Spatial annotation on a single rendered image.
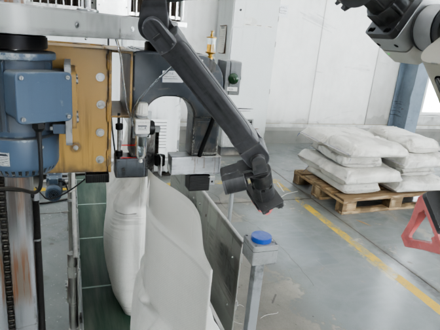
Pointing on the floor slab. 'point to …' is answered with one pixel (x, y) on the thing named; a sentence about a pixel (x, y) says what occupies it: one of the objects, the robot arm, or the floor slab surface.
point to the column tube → (20, 254)
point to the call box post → (255, 287)
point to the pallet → (345, 203)
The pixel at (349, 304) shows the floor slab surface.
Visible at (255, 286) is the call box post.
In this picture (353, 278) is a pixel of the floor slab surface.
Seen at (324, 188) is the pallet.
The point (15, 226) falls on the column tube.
